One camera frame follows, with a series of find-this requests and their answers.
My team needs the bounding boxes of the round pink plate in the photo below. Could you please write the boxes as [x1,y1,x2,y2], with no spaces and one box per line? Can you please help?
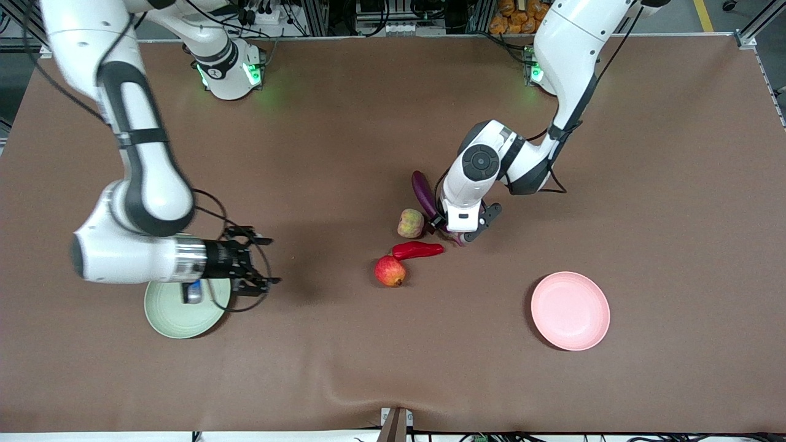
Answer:
[531,271,611,352]

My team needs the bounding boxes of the bag of orange fruits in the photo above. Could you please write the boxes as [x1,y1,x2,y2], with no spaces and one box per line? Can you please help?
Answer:
[489,0,553,35]

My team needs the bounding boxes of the aluminium frame profile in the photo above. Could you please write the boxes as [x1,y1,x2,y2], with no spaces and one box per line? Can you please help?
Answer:
[734,0,786,51]
[0,0,51,59]

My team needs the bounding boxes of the grey metal table bracket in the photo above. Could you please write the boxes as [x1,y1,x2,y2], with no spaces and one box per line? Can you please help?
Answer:
[378,407,414,442]

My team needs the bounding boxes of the red chili pepper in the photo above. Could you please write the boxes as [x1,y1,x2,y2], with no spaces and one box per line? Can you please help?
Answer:
[392,241,445,261]

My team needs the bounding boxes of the aluminium frame post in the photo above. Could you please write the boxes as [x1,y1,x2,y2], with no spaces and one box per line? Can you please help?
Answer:
[303,0,330,37]
[469,0,492,35]

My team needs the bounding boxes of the large table cover mat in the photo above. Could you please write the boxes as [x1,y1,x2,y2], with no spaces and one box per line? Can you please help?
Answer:
[0,34,786,434]

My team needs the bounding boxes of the pale yellow pink peach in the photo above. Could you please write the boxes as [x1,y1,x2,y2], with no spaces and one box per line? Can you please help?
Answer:
[397,209,426,239]

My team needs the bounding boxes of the long purple eggplant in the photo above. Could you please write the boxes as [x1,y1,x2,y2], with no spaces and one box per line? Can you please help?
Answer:
[411,171,465,247]

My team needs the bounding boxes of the white power strip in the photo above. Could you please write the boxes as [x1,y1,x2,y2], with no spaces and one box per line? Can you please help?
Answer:
[236,0,290,26]

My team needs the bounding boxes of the red yellow apple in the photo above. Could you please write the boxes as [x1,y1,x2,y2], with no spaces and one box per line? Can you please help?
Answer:
[375,255,407,288]

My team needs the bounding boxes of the round light green plate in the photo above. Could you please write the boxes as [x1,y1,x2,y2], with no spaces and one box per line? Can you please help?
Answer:
[144,277,232,339]

